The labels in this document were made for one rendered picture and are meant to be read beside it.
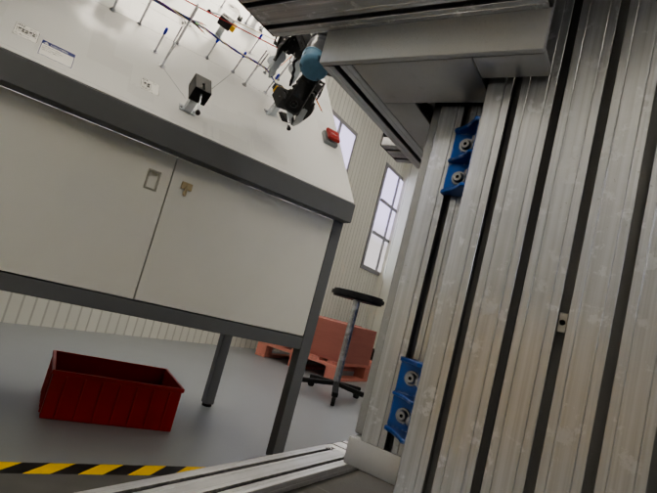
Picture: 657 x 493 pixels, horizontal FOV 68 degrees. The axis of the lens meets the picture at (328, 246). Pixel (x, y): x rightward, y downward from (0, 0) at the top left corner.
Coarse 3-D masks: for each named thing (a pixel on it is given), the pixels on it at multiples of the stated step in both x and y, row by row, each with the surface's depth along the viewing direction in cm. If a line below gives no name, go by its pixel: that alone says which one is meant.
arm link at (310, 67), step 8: (312, 40) 123; (320, 40) 122; (312, 48) 120; (320, 48) 120; (304, 56) 119; (312, 56) 119; (320, 56) 119; (304, 64) 120; (312, 64) 120; (320, 64) 119; (304, 72) 122; (312, 72) 122; (320, 72) 121
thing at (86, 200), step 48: (0, 96) 108; (0, 144) 109; (48, 144) 114; (96, 144) 120; (144, 144) 127; (0, 192) 109; (48, 192) 114; (96, 192) 120; (144, 192) 127; (0, 240) 110; (48, 240) 115; (96, 240) 121; (144, 240) 128; (96, 288) 121
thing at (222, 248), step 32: (192, 192) 134; (224, 192) 140; (256, 192) 146; (160, 224) 130; (192, 224) 135; (224, 224) 140; (256, 224) 146; (288, 224) 153; (320, 224) 160; (160, 256) 130; (192, 256) 135; (224, 256) 141; (256, 256) 147; (288, 256) 153; (320, 256) 160; (160, 288) 131; (192, 288) 136; (224, 288) 141; (256, 288) 147; (288, 288) 154; (256, 320) 148; (288, 320) 154
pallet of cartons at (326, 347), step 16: (320, 320) 390; (336, 320) 458; (320, 336) 386; (336, 336) 379; (352, 336) 384; (368, 336) 408; (256, 352) 406; (288, 352) 392; (320, 352) 383; (336, 352) 375; (352, 352) 388; (368, 352) 412; (320, 368) 416; (352, 368) 476; (368, 368) 418
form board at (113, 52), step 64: (0, 0) 113; (64, 0) 127; (128, 0) 146; (192, 0) 170; (128, 64) 129; (192, 64) 148; (256, 64) 174; (192, 128) 131; (256, 128) 151; (320, 128) 178
